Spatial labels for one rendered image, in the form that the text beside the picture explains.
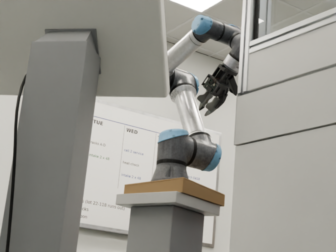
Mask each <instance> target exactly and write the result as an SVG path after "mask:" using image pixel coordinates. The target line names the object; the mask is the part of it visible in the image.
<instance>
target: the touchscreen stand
mask: <svg viewBox="0 0 336 252"><path fill-rule="evenodd" d="M100 63H101V58H100V56H99V55H98V54H97V52H96V51H95V50H94V49H93V47H92V46H91V45H90V43H89V42H88V41H86V40H62V41H32V42H31V47H30V53H29V60H28V66H27V72H26V78H25V84H24V91H23V97H22V103H21V109H20V115H19V121H18V128H17V145H16V166H15V182H14V196H13V209H12V220H11V232H10V242H9V252H77V244H78V236H79V228H80V221H81V213H82V205H83V197H84V189H85V181H86V173H87V166H88V158H89V150H90V142H91V134H92V126H93V118H94V110H95V103H96V95H97V87H98V79H99V71H100ZM12 171H13V158H12V165H11V171H10V177H9V183H8V189H7V195H6V202H5V208H4V214H3V220H2V226H1V233H0V252H6V244H7V234H8V223H9V212H10V199H11V186H12Z"/></svg>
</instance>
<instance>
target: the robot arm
mask: <svg viewBox="0 0 336 252"><path fill-rule="evenodd" d="M209 39H211V40H214V41H217V42H220V43H222V44H225V45H228V46H229V47H230V48H231V51H230V52H229V54H228V55H227V57H226V58H225V60H224V61H223V64H219V65H218V67H217V68H216V70H215V71H214V73H213V74H212V75H211V74H208V75H207V77H206V78H205V80H206V79H207V78H208V80H207V81H206V83H204V82H205V80H204V81H203V83H202V84H201V85H203V87H204V88H205V89H206V92H205V93H204V94H201V95H199V96H198V97H197V100H198V101H200V104H199V109H198V106H197V103H196V100H195V97H196V95H197V94H198V91H199V86H200V84H199V80H198V78H197V77H196V76H195V75H194V74H192V73H190V72H188V71H184V70H181V69H178V68H177V67H178V66H179V65H180V64H181V63H183V62H184V61H185V60H186V59H187V58H188V57H190V56H191V55H192V54H193V53H194V52H195V51H196V50H198V49H199V48H200V47H201V46H202V45H203V44H205V43H206V42H207V41H208V40H209ZM240 45H241V30H240V29H239V28H238V27H237V26H235V25H233V24H225V23H223V22H220V21H217V20H215V19H212V18H210V17H209V16H204V15H201V14H200V15H197V16H196V17H195V18H194V20H193V22H192V25H191V30H190V31H189V32H188V33H187V34H186V35H185V36H184V37H183V38H182V39H181V40H179V41H178V42H177V43H176V44H175V45H174V46H173V47H172V48H171V49H170V50H169V51H167V55H168V70H169V85H170V92H169V95H170V99H171V101H172V102H173V103H175V104H176V107H177V110H178V114H179V117H180V121H181V124H182V128H183V129H179V128H174V129H167V130H164V131H162V132H161V133H160V134H159V136H158V142H157V143H158V146H157V159H156V169H155V171H154V174H153V177H152V179H151V181H158V180H166V179H174V178H182V177H184V178H187V179H189V178H188V174H187V167H190V168H194V169H198V170H201V171H207V172H210V171H213V170H214V169H215V168H216V167H217V166H218V164H219V162H220V160H221V156H222V149H221V146H220V145H218V144H217V143H213V140H212V137H211V135H210V134H209V133H207V132H206V131H205V128H204V125H203V122H202V118H201V115H200V112H199V111H200V110H202V109H203V108H205V107H206V108H207V109H208V111H206V113H205V115H204V116H208V115H210V114H211V113H213V112H214V111H215V110H216V109H218V108H219V107H220V106H221V105H222V104H223V103H224V102H225V100H226V98H227V96H228V92H229V91H230V93H232V94H234V95H235V96H236V95H237V94H238V86H237V83H236V80H235V78H234V76H235V77H236V76H237V74H238V72H239V62H240ZM213 96H215V97H214V99H213V100H212V101H211V102H208V101H209V100H210V99H212V97H213ZM205 105H206V106H205Z"/></svg>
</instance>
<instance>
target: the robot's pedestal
mask: <svg viewBox="0 0 336 252"><path fill-rule="evenodd" d="M115 204H116V205H118V206H122V207H126V208H129V209H130V219H129V228H128V238H127V247H126V252H202V244H203V230H204V216H219V215H220V205H217V204H214V203H211V202H208V201H205V200H202V199H199V198H196V197H193V196H190V195H187V194H184V193H181V192H178V191H165V192H145V193H125V194H117V195H116V203H115Z"/></svg>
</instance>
